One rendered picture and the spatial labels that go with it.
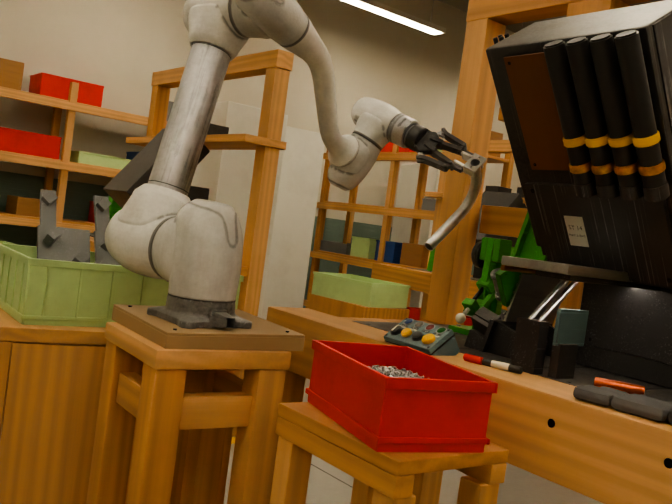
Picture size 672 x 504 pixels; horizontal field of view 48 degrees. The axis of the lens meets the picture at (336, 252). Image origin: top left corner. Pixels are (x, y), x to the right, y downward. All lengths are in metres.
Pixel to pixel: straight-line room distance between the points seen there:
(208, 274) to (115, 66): 7.20
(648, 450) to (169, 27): 8.23
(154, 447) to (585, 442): 0.83
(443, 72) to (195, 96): 9.84
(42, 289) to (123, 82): 6.83
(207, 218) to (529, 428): 0.80
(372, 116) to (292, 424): 1.12
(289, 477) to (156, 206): 0.73
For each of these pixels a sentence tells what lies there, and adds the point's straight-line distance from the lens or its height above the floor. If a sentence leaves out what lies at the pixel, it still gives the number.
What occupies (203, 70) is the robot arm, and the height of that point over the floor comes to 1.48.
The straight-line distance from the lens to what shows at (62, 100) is 7.93.
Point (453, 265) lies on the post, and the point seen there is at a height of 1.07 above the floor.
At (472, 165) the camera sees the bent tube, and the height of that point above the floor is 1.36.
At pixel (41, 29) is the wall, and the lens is 8.57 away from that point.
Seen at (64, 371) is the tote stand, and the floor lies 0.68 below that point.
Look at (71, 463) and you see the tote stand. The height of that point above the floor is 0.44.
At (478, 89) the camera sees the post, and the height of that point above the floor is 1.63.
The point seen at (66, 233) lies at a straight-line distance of 2.39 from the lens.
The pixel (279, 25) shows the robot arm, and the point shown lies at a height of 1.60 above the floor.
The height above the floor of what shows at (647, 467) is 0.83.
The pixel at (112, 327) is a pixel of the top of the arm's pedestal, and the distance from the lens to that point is 1.81.
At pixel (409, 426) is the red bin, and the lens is 1.24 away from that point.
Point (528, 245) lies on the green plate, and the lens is 1.76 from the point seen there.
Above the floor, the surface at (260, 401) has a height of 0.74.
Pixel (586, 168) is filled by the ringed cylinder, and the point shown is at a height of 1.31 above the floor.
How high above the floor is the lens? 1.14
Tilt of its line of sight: 2 degrees down
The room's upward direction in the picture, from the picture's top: 8 degrees clockwise
